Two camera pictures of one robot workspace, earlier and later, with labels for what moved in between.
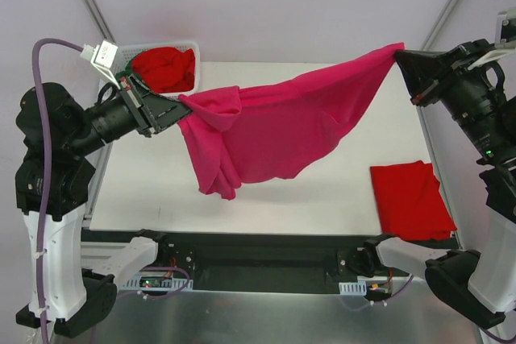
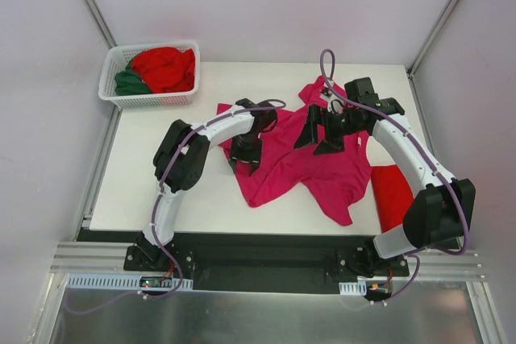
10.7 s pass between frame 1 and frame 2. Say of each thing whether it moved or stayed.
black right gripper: moved
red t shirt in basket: stayed
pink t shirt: moved
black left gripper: moved
